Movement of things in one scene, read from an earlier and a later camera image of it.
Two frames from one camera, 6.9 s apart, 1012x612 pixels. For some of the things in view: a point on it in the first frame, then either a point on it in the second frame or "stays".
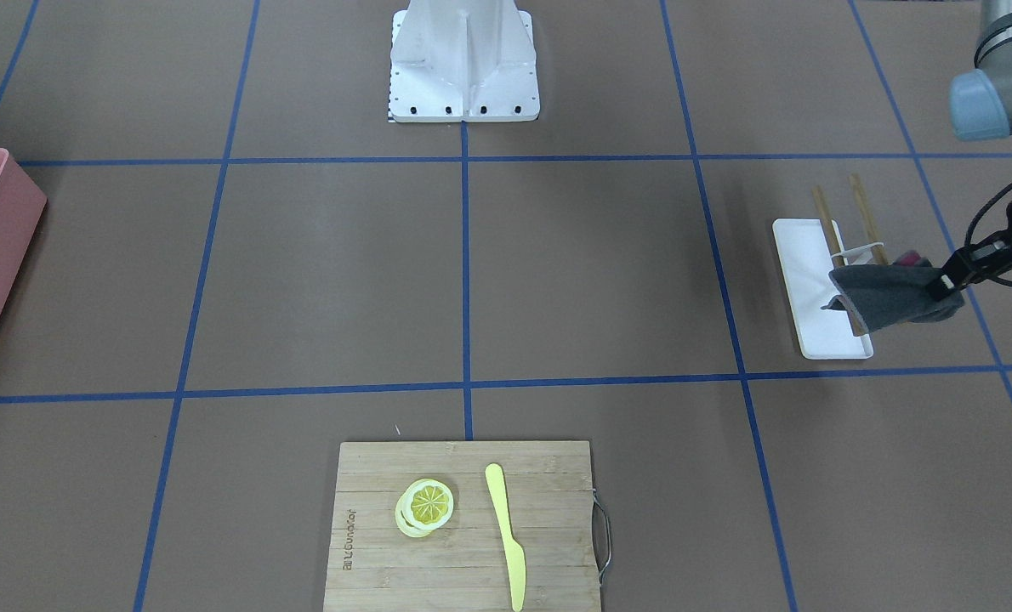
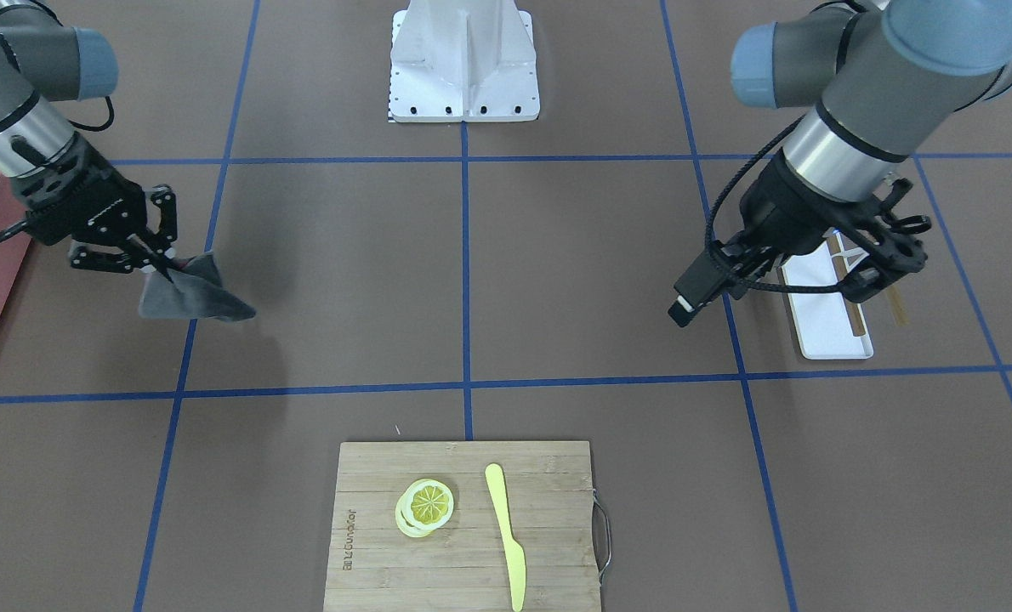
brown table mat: x=804 y=324 stays
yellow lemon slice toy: x=423 y=507 stays
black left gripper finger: x=947 y=282 → x=706 y=278
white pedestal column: x=463 y=60 stays
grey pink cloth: x=877 y=296 → x=196 y=291
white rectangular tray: x=808 y=262 stays
